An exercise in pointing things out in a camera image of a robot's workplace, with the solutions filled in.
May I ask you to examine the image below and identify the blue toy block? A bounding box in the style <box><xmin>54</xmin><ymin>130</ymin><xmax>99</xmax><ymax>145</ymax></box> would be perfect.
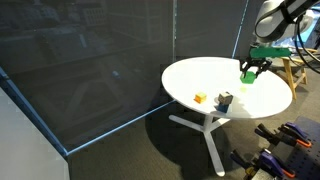
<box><xmin>216</xmin><ymin>102</ymin><xmax>231</xmax><ymax>114</ymax></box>

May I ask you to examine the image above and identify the metal partition post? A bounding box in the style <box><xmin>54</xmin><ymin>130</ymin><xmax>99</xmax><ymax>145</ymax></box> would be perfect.
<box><xmin>171</xmin><ymin>0</ymin><xmax>178</xmax><ymax>65</ymax></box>

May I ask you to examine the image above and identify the black spring clamp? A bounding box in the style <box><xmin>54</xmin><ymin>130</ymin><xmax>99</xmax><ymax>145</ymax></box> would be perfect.
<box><xmin>229</xmin><ymin>149</ymin><xmax>265</xmax><ymax>175</ymax></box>
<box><xmin>254</xmin><ymin>123</ymin><xmax>285</xmax><ymax>147</ymax></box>

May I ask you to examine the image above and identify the dark glass partition panel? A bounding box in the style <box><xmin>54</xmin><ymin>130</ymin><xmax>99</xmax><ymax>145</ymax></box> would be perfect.
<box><xmin>0</xmin><ymin>0</ymin><xmax>250</xmax><ymax>158</ymax></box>

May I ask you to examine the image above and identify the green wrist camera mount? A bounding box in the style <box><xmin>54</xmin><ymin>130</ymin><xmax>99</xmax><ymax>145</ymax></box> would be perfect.
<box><xmin>249</xmin><ymin>46</ymin><xmax>292</xmax><ymax>60</ymax></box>

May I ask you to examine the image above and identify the purple handled clamp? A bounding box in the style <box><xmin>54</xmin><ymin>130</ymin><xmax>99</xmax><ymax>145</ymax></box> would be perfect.
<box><xmin>257</xmin><ymin>148</ymin><xmax>297</xmax><ymax>180</ymax></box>
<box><xmin>279</xmin><ymin>121</ymin><xmax>313</xmax><ymax>149</ymax></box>

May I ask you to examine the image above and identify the wooden stool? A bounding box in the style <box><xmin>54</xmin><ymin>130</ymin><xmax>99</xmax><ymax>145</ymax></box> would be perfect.
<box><xmin>280</xmin><ymin>47</ymin><xmax>320</xmax><ymax>101</ymax></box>

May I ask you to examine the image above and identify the black cable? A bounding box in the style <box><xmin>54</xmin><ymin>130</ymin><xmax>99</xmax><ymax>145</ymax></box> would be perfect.
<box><xmin>292</xmin><ymin>12</ymin><xmax>320</xmax><ymax>75</ymax></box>

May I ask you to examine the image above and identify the white table base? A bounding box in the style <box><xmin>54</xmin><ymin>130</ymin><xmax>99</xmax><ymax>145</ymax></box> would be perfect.
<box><xmin>168</xmin><ymin>113</ymin><xmax>232</xmax><ymax>177</ymax></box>

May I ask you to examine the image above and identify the orange toy block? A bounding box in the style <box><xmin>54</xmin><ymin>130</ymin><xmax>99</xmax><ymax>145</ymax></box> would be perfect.
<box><xmin>194</xmin><ymin>92</ymin><xmax>208</xmax><ymax>104</ymax></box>

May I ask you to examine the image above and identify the dark green toy block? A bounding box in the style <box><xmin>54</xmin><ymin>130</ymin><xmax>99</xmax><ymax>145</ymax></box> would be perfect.
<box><xmin>239</xmin><ymin>71</ymin><xmax>258</xmax><ymax>85</ymax></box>

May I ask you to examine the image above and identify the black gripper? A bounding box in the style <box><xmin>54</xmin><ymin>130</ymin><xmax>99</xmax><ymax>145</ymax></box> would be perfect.
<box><xmin>239</xmin><ymin>56</ymin><xmax>272</xmax><ymax>80</ymax></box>

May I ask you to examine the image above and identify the grey toy block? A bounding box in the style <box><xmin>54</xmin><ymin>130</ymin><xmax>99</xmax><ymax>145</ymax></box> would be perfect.
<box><xmin>217</xmin><ymin>91</ymin><xmax>234</xmax><ymax>106</ymax></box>

